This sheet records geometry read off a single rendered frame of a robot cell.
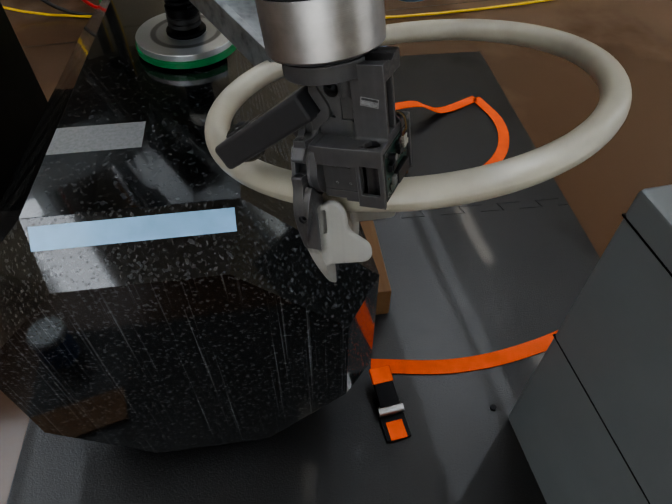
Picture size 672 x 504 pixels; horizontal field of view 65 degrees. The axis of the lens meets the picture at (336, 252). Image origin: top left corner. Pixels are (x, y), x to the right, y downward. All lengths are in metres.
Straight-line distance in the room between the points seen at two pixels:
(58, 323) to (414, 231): 1.28
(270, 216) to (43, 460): 1.01
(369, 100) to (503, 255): 1.55
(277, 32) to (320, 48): 0.03
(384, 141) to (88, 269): 0.60
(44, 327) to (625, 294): 0.97
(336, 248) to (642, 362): 0.67
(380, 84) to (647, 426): 0.82
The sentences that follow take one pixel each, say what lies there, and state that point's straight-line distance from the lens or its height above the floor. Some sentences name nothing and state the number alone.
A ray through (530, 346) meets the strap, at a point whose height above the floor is 0.02.
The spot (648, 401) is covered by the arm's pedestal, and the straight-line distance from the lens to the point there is 1.05.
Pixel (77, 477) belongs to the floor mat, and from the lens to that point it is 1.60.
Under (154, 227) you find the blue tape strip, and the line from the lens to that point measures 0.87.
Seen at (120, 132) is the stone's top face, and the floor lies 0.83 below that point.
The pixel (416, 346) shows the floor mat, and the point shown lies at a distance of 1.63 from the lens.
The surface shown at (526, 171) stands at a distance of 0.49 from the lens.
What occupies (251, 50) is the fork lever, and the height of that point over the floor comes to 1.01.
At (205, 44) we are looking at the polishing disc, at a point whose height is 0.86.
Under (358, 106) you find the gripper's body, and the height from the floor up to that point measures 1.18.
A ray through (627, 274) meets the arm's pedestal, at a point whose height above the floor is 0.72.
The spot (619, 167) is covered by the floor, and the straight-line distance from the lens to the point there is 2.47.
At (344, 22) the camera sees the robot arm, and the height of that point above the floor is 1.24.
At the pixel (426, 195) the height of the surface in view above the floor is 1.10.
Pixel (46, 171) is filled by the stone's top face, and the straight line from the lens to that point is 1.01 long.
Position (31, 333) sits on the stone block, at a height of 0.65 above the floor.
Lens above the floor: 1.40
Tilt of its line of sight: 49 degrees down
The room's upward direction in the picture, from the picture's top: straight up
